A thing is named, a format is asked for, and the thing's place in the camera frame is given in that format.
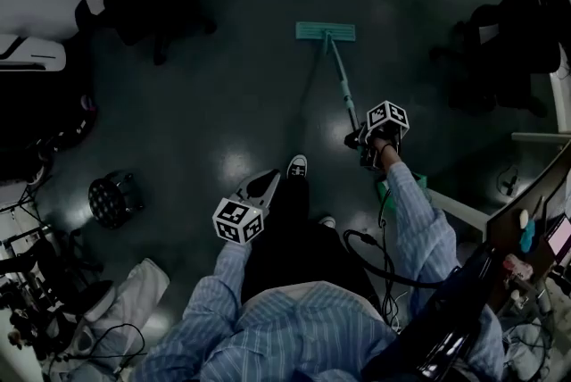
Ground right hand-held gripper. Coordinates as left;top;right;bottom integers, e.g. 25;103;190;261
343;100;410;170

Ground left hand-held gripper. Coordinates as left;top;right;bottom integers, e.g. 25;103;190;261
212;169;282;246

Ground teal mop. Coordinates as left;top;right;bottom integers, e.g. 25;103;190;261
294;21;363;136

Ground person's left forearm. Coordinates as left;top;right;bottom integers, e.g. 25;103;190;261
185;240;255;328

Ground person's right forearm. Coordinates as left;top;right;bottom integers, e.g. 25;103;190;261
371;137;460;283

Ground person's left black shoe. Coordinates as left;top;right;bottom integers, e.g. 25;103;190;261
285;154;310;180

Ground person's black trousers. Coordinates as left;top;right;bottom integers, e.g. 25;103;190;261
240;174;380;310

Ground green bag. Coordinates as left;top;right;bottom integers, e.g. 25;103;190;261
374;173;428;214

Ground person's striped blue shirt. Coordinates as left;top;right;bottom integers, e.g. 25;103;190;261
133;279;505;382

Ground black round stool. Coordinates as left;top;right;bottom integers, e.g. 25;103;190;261
87;170;145;231

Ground dark brown desk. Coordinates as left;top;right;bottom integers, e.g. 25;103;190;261
485;152;571;314

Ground white garment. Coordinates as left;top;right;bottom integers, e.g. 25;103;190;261
66;257;171;372

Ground blue duster brush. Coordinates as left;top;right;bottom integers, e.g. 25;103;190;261
519;221;539;254

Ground black glossy device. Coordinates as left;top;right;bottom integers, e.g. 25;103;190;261
356;245;496;382

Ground pink packet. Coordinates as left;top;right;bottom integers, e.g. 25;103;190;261
503;253;534;278

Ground white curved desk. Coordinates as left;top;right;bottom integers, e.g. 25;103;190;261
550;71;571;136

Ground laptop with pink screen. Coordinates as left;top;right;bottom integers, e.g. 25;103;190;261
546;212;571;259

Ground black equipment pile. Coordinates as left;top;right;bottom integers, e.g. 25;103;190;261
0;67;99;186

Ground black metal stand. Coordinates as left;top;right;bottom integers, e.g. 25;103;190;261
0;223;103;328

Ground white machine housing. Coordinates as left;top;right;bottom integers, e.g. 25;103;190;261
0;34;67;72

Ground white table frame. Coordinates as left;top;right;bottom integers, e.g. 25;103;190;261
412;183;492;241

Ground thick black cable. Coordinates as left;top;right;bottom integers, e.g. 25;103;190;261
342;228;460;288

